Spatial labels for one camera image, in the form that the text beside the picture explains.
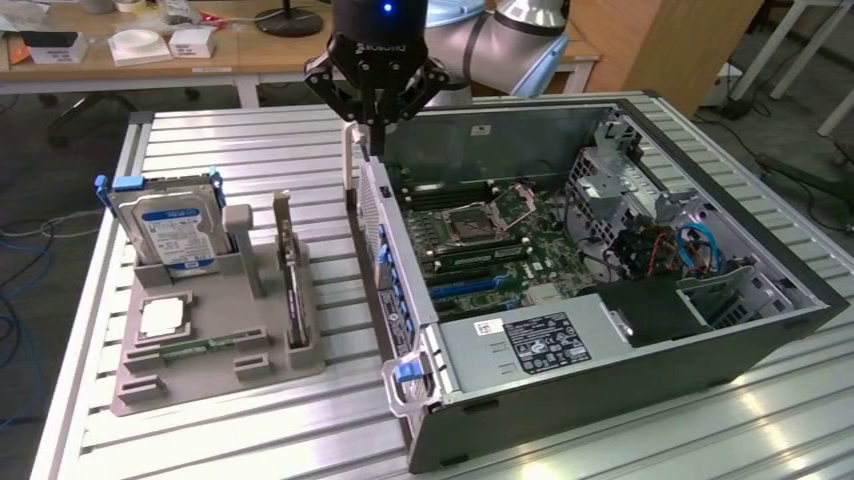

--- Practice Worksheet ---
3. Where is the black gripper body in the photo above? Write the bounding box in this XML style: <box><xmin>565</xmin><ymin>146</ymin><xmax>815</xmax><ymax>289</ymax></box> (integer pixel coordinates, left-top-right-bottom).
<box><xmin>331</xmin><ymin>0</ymin><xmax>429</xmax><ymax>93</ymax></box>

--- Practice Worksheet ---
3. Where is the black NVIDIA graphics card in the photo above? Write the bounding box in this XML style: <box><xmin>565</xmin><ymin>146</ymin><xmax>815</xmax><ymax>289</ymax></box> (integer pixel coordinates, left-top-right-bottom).
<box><xmin>271</xmin><ymin>191</ymin><xmax>316</xmax><ymax>347</ymax></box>

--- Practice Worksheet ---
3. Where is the wooden desk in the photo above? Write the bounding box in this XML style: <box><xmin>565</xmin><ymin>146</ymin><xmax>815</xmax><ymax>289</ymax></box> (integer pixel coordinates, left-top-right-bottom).
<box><xmin>0</xmin><ymin>0</ymin><xmax>601</xmax><ymax>109</ymax></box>

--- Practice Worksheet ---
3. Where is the black lamp base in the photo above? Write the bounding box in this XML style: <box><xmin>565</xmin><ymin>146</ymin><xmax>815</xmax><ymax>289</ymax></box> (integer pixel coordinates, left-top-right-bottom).
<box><xmin>253</xmin><ymin>0</ymin><xmax>325</xmax><ymax>37</ymax></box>

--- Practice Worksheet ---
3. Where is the white labelled box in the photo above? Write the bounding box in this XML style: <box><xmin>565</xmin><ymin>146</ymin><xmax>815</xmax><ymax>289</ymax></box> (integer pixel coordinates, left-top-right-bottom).
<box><xmin>165</xmin><ymin>27</ymin><xmax>219</xmax><ymax>59</ymax></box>

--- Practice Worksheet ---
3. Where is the metal socket cover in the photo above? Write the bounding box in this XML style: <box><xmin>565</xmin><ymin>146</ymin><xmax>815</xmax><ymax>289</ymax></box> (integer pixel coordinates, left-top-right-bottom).
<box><xmin>489</xmin><ymin>183</ymin><xmax>539</xmax><ymax>226</ymax></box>

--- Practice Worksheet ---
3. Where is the white round holder box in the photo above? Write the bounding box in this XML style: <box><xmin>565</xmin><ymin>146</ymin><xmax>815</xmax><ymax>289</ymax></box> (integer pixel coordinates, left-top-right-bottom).
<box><xmin>105</xmin><ymin>27</ymin><xmax>174</xmax><ymax>68</ymax></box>

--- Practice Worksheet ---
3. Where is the CPU socket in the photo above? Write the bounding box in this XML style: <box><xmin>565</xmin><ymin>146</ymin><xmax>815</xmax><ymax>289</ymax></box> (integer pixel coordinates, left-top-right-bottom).
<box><xmin>444</xmin><ymin>204</ymin><xmax>501</xmax><ymax>246</ymax></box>

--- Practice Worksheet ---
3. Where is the labelled black RAM stick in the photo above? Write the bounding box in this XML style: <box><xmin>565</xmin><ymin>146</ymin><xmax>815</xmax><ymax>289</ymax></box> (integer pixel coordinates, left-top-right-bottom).
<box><xmin>432</xmin><ymin>242</ymin><xmax>532</xmax><ymax>269</ymax></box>

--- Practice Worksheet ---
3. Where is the metal drive cage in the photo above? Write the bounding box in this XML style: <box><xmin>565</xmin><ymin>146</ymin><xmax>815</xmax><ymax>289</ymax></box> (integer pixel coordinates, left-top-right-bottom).
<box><xmin>564</xmin><ymin>146</ymin><xmax>668</xmax><ymax>251</ymax></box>

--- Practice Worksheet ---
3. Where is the green motherboard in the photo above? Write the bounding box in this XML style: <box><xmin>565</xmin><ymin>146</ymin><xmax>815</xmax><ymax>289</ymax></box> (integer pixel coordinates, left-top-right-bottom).
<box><xmin>388</xmin><ymin>166</ymin><xmax>606</xmax><ymax>324</ymax></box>

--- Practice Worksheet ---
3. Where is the black chair base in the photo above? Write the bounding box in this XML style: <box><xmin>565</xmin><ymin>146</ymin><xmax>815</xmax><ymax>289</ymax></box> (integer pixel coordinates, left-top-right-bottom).
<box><xmin>38</xmin><ymin>89</ymin><xmax>201</xmax><ymax>149</ymax></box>

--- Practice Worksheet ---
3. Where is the white box with black top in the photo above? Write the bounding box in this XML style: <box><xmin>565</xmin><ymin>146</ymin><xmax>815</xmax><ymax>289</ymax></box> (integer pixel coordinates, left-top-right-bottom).
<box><xmin>18</xmin><ymin>30</ymin><xmax>89</xmax><ymax>65</ymax></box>

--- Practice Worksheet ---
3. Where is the blue expansion slot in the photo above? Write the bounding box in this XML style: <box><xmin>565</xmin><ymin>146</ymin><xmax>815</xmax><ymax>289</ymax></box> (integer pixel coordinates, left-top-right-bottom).
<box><xmin>425</xmin><ymin>277</ymin><xmax>500</xmax><ymax>302</ymax></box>

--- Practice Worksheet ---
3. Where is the white power device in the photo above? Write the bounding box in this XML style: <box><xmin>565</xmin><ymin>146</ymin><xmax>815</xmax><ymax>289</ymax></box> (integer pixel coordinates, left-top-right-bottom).
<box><xmin>706</xmin><ymin>64</ymin><xmax>746</xmax><ymax>109</ymax></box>

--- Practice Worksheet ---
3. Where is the silver CPU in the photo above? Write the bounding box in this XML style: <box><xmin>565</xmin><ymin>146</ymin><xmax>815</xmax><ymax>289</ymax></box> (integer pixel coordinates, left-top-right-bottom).
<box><xmin>137</xmin><ymin>299</ymin><xmax>188</xmax><ymax>337</ymax></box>

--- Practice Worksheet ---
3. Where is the grey power supply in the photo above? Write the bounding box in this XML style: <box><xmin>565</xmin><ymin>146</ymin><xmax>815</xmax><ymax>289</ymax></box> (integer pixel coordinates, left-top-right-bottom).
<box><xmin>419</xmin><ymin>294</ymin><xmax>634</xmax><ymax>405</ymax></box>

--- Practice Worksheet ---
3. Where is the green RAM stick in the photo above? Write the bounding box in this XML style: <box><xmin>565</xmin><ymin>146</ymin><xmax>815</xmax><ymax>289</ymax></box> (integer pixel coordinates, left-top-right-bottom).
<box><xmin>158</xmin><ymin>335</ymin><xmax>239</xmax><ymax>354</ymax></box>

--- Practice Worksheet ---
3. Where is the grey disk bay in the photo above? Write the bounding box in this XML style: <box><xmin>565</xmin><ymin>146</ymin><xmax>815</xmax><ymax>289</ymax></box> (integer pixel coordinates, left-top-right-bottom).
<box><xmin>674</xmin><ymin>263</ymin><xmax>792</xmax><ymax>331</ymax></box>

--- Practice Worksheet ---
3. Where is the grey parts rack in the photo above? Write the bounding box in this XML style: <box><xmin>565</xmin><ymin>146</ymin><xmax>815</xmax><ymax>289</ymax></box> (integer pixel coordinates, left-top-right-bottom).
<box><xmin>109</xmin><ymin>202</ymin><xmax>328</xmax><ymax>419</ymax></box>

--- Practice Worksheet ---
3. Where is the black stand base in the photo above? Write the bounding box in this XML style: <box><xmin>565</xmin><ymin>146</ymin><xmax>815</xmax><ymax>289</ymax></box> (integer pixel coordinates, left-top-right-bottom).
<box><xmin>756</xmin><ymin>149</ymin><xmax>854</xmax><ymax>201</ymax></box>

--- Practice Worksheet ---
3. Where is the black open PC case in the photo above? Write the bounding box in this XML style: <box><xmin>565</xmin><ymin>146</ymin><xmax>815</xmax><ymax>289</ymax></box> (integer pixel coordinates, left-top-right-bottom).
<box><xmin>340</xmin><ymin>97</ymin><xmax>850</xmax><ymax>475</ymax></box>

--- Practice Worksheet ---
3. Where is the hard disk with blue bracket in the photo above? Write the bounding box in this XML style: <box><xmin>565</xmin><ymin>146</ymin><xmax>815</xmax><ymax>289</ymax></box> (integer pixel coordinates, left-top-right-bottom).
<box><xmin>92</xmin><ymin>167</ymin><xmax>232</xmax><ymax>279</ymax></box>

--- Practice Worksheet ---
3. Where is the blue wire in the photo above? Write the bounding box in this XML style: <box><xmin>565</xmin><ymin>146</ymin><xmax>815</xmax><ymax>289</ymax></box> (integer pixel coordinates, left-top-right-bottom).
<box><xmin>672</xmin><ymin>224</ymin><xmax>727</xmax><ymax>275</ymax></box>

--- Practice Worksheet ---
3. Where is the white table frame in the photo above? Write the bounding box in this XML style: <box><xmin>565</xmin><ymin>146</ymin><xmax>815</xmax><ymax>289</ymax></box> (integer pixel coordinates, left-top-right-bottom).
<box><xmin>730</xmin><ymin>0</ymin><xmax>854</xmax><ymax>137</ymax></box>

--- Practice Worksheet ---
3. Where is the blue floor cable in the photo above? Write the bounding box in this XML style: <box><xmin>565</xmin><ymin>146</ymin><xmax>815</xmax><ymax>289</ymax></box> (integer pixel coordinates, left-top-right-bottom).
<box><xmin>0</xmin><ymin>234</ymin><xmax>58</xmax><ymax>431</ymax></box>

